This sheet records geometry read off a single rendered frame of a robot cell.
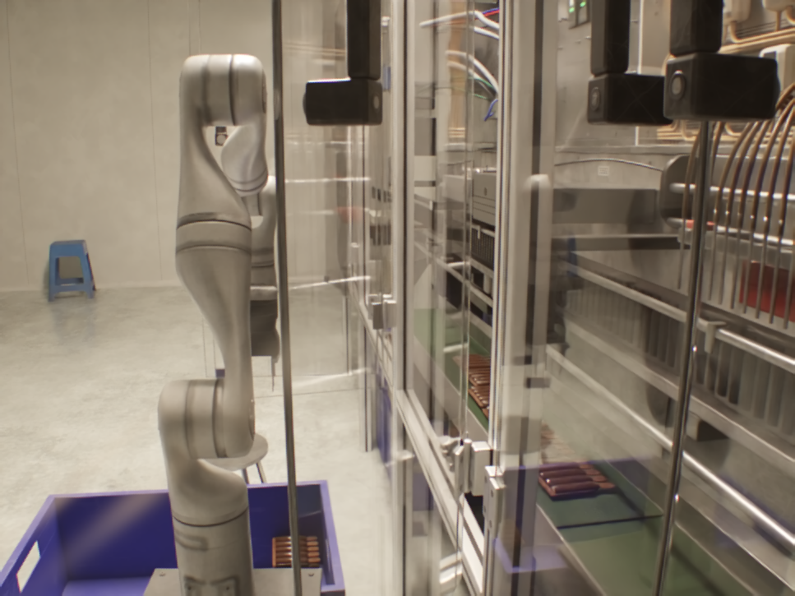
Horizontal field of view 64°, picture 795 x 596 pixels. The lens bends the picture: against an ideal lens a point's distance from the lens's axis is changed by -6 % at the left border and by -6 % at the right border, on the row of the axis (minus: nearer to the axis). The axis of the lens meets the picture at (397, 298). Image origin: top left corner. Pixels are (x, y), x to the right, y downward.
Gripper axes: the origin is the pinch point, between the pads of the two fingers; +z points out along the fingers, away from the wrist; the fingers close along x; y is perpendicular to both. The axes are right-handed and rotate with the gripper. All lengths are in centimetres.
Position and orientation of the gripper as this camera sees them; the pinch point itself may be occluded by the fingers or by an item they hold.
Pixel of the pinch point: (258, 390)
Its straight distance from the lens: 124.8
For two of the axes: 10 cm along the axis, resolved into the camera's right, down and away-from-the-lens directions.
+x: -10.0, 0.1, -0.6
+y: -0.6, -2.1, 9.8
